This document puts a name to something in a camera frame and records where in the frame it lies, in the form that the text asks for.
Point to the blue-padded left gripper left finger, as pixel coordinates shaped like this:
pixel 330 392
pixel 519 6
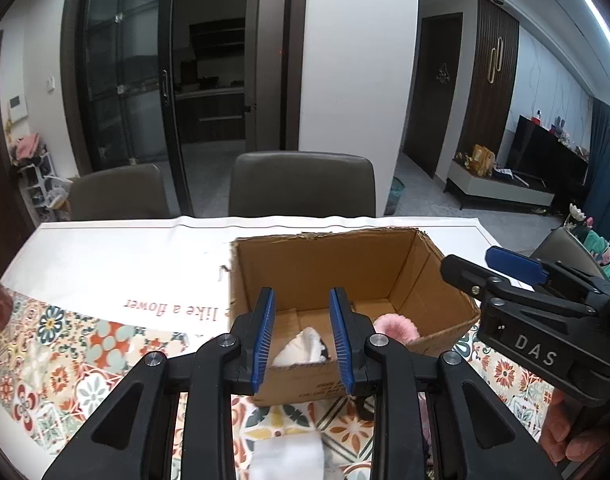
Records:
pixel 131 433

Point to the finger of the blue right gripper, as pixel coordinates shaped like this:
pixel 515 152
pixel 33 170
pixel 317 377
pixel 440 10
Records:
pixel 522 268

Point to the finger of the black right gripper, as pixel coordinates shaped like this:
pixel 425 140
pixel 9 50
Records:
pixel 476 281

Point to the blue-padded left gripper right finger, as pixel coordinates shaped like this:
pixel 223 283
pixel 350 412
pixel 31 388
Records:
pixel 474 434

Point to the pink fluffy scrunchie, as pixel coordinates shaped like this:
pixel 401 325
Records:
pixel 397 327

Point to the white sock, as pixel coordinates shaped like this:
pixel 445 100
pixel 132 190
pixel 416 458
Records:
pixel 291 457

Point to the person's right hand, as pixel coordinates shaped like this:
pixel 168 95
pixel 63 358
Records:
pixel 555 436

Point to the grey chair right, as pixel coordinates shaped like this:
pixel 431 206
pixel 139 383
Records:
pixel 562 246

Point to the pink purple cloth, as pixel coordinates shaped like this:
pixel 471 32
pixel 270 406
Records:
pixel 425 419

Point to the white tv cabinet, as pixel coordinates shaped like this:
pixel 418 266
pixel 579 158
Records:
pixel 471 188

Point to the brown cardboard box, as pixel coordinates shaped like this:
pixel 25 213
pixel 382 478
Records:
pixel 390 270

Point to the yellow bag on cabinet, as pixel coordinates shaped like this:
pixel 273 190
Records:
pixel 482 161

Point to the black television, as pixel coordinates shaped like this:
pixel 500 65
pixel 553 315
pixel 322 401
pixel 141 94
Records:
pixel 538 153

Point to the patterned white tablecloth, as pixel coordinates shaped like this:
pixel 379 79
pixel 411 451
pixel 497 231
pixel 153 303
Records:
pixel 91 298

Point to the dark wooden door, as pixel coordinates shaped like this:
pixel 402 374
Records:
pixel 433 90

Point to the grey chair left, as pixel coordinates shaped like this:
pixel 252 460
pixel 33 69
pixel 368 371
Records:
pixel 123 193

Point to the shoe rack with items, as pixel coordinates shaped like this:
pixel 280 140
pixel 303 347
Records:
pixel 44 192

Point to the glass sliding door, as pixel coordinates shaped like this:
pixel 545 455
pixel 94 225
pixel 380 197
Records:
pixel 143 80

